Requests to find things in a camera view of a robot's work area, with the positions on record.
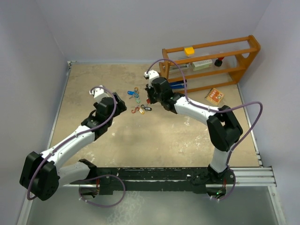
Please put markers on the key with black tag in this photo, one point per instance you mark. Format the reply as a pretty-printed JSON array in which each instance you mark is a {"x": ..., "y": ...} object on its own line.
[{"x": 148, "y": 108}]

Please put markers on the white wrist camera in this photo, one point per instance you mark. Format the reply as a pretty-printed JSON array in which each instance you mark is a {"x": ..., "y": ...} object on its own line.
[
  {"x": 98, "y": 93},
  {"x": 151, "y": 75}
]

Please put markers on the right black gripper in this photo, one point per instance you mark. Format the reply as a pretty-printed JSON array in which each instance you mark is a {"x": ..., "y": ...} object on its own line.
[{"x": 149, "y": 91}]

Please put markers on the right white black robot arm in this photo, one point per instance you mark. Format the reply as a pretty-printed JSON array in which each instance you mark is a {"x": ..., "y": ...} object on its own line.
[{"x": 223, "y": 127}]

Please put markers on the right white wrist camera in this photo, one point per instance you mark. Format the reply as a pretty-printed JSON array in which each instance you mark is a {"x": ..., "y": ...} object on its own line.
[{"x": 151, "y": 75}]

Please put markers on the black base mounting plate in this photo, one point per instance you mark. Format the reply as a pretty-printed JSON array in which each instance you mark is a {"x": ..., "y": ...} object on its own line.
[{"x": 178, "y": 179}]

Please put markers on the key with blue tag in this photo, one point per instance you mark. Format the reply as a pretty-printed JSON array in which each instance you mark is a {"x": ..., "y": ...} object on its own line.
[{"x": 131, "y": 92}]

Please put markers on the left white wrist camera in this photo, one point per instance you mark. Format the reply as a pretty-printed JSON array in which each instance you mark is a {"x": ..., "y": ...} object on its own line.
[{"x": 98, "y": 93}]

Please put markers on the aluminium rail frame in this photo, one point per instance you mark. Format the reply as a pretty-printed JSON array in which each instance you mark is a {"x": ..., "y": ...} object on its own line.
[{"x": 43, "y": 173}]

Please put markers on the white box on shelf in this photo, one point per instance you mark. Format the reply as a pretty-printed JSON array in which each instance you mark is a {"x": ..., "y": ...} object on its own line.
[{"x": 199, "y": 65}]

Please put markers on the wooden shelf rack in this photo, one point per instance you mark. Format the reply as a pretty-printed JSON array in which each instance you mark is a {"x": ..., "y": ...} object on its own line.
[{"x": 211, "y": 65}]

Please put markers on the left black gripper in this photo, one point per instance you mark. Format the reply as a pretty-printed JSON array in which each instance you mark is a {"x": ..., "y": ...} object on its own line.
[{"x": 120, "y": 107}]

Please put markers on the yellow cap container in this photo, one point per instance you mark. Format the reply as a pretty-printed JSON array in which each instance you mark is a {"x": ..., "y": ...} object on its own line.
[{"x": 189, "y": 51}]

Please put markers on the red black bottle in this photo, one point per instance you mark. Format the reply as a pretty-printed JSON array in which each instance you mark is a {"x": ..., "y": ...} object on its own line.
[{"x": 218, "y": 62}]

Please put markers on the blue handled tool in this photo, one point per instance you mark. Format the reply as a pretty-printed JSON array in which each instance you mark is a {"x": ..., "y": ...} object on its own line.
[{"x": 178, "y": 85}]

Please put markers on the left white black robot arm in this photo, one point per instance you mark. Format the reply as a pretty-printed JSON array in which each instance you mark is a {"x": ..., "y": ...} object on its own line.
[{"x": 43, "y": 173}]

